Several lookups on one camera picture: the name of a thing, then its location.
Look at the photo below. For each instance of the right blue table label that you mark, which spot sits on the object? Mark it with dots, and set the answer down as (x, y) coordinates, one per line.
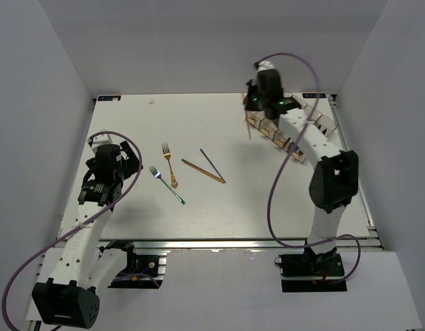
(314, 95)

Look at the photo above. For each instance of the blue grey chopstick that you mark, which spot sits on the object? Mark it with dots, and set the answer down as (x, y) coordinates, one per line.
(212, 165)

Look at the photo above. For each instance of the gold chopstick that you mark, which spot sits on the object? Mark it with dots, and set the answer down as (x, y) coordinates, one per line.
(243, 96)
(201, 170)

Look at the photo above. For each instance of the iridescent rainbow fork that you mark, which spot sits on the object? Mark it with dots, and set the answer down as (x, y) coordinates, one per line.
(156, 174)

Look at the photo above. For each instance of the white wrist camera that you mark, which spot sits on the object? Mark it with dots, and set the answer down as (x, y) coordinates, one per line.
(264, 65)
(101, 139)

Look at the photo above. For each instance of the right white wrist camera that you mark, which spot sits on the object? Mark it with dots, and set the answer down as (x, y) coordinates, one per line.
(264, 65)

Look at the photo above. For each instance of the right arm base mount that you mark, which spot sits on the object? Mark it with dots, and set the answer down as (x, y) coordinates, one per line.
(296, 277)

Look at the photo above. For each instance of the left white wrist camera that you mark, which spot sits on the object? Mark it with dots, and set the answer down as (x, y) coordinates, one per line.
(101, 139)

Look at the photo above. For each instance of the clear compartment organizer tray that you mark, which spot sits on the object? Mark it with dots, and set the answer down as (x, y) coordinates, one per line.
(302, 131)

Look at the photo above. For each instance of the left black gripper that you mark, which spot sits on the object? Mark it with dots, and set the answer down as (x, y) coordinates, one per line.
(130, 164)

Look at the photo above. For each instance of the gold ornate fork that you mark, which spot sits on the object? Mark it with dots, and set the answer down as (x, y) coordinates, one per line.
(167, 157)

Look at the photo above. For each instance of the left blue table label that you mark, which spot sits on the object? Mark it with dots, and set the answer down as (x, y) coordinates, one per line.
(109, 98)

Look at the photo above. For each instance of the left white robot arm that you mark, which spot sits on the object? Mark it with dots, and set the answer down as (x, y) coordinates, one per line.
(69, 297)

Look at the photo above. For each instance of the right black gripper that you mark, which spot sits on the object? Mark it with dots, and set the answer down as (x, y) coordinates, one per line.
(252, 87)

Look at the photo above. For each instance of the blue table label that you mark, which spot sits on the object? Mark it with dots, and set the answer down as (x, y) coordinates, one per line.
(314, 95)
(109, 98)

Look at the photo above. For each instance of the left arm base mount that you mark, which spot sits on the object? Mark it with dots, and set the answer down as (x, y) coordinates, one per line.
(141, 271)

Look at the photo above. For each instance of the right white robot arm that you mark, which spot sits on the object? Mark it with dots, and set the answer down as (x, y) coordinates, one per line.
(335, 179)

